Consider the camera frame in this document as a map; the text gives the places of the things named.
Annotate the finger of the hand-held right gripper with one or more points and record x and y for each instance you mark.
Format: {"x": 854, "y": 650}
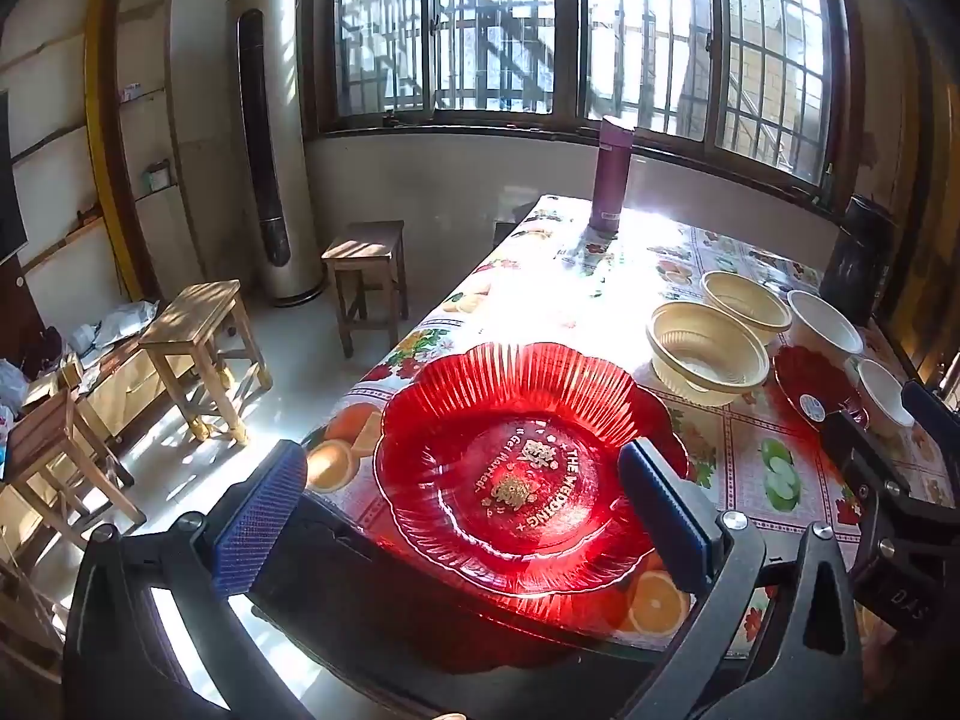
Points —
{"x": 862, "y": 450}
{"x": 934, "y": 405}

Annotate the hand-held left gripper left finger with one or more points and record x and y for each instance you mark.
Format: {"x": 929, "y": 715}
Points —
{"x": 255, "y": 514}

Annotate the black cylindrical bin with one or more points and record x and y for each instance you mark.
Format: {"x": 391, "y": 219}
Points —
{"x": 859, "y": 255}

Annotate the barred window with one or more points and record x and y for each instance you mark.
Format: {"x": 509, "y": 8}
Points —
{"x": 570, "y": 30}

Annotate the large red flower-shaped plate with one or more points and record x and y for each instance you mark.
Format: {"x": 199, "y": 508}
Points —
{"x": 517, "y": 480}

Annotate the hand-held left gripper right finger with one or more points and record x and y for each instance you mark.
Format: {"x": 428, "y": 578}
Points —
{"x": 664, "y": 514}

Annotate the white plastic bowl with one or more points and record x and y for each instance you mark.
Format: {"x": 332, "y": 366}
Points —
{"x": 825, "y": 322}
{"x": 885, "y": 394}

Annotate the light wooden stool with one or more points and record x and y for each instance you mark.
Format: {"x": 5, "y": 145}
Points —
{"x": 199, "y": 315}

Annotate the tall standing air conditioner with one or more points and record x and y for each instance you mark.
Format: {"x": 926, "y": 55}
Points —
{"x": 274, "y": 142}

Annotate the dark wooden stool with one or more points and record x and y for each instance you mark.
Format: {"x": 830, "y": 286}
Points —
{"x": 367, "y": 247}

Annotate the wooden chair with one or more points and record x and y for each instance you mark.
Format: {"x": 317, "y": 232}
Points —
{"x": 45, "y": 450}

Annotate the white plastic bag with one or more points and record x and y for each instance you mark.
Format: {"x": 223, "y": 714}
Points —
{"x": 124, "y": 319}

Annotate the small red plate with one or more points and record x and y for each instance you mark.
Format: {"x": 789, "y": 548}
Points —
{"x": 814, "y": 390}

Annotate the yellow pipe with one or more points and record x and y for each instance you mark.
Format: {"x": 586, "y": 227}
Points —
{"x": 101, "y": 127}

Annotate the beige plastic bowl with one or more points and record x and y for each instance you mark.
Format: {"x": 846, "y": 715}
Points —
{"x": 746, "y": 304}
{"x": 705, "y": 349}

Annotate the purple thermos bottle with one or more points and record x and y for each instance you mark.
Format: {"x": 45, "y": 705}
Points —
{"x": 611, "y": 172}

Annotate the fruit and flower tablecloth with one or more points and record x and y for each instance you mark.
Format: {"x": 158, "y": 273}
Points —
{"x": 525, "y": 277}

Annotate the small white jar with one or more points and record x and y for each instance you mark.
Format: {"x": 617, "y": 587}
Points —
{"x": 159, "y": 174}

